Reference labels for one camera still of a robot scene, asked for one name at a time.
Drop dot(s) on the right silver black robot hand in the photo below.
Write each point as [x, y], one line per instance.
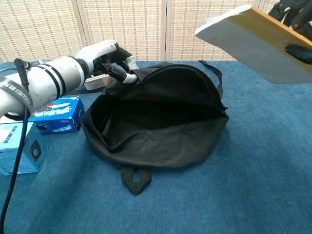
[297, 12]

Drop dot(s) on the blue table cloth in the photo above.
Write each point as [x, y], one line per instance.
[256, 158]

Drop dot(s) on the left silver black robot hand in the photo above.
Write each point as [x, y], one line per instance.
[100, 54]

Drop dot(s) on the white book with yellow edge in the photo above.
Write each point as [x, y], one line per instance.
[256, 44]

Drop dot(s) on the bamboo folding screen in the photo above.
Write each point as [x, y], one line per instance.
[146, 29]

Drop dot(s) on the small light blue box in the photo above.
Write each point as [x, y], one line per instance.
[9, 156]

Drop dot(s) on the cream plastic container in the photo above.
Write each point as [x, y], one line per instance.
[97, 83]

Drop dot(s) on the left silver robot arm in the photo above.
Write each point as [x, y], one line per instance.
[48, 83]

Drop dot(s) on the black backpack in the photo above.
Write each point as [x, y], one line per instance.
[158, 146]

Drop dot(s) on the blue pink cookie box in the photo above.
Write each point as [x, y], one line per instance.
[61, 119]

